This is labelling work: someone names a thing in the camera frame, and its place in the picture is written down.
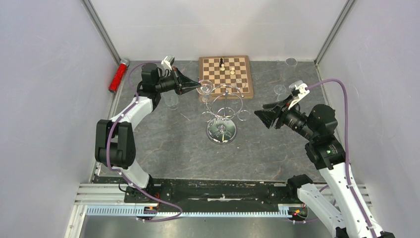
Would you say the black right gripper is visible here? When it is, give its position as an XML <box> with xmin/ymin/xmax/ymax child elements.
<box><xmin>255</xmin><ymin>93</ymin><xmax>317</xmax><ymax>141</ymax></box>

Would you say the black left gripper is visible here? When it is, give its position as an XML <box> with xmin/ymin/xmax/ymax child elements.
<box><xmin>155</xmin><ymin>67</ymin><xmax>201</xmax><ymax>96</ymax></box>

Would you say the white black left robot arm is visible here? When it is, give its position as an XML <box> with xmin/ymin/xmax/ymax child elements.
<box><xmin>94</xmin><ymin>62</ymin><xmax>201</xmax><ymax>202</ymax></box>

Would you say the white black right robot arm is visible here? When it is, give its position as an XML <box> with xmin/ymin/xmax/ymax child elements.
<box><xmin>254</xmin><ymin>96</ymin><xmax>394</xmax><ymax>238</ymax></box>

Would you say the chrome wine glass rack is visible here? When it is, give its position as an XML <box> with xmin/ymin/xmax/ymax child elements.
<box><xmin>202</xmin><ymin>84</ymin><xmax>251</xmax><ymax>145</ymax></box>

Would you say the wooden chessboard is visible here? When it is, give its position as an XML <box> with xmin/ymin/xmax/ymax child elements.
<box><xmin>199</xmin><ymin>55</ymin><xmax>254</xmax><ymax>99</ymax></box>

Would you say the red cylindrical can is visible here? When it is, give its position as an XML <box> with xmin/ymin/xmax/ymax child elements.
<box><xmin>108</xmin><ymin>59</ymin><xmax>130</xmax><ymax>94</ymax></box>

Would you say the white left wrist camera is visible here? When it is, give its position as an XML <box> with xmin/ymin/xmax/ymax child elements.
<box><xmin>160</xmin><ymin>55</ymin><xmax>175</xmax><ymax>71</ymax></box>

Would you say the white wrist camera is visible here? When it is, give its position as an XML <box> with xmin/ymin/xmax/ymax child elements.
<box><xmin>160</xmin><ymin>55</ymin><xmax>175</xmax><ymax>71</ymax></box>
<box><xmin>288</xmin><ymin>80</ymin><xmax>310</xmax><ymax>109</ymax></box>

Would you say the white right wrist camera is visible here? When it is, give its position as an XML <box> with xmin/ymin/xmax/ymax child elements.
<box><xmin>288</xmin><ymin>80</ymin><xmax>310</xmax><ymax>109</ymax></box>

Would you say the white slotted cable duct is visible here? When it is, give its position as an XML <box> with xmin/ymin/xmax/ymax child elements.
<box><xmin>86</xmin><ymin>205</ymin><xmax>292</xmax><ymax>218</ymax></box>

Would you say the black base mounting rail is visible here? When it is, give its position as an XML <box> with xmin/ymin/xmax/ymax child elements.
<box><xmin>93</xmin><ymin>177</ymin><xmax>305</xmax><ymax>215</ymax></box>

